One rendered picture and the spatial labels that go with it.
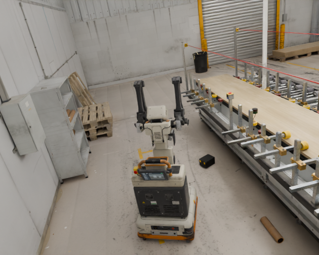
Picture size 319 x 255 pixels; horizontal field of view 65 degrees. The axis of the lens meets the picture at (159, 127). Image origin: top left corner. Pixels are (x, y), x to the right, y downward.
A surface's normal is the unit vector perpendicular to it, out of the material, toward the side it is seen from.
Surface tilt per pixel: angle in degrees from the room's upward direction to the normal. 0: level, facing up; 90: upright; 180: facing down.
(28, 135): 90
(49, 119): 90
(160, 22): 90
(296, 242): 0
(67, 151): 90
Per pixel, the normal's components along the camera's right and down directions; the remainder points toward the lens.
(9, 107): 0.18, 0.38
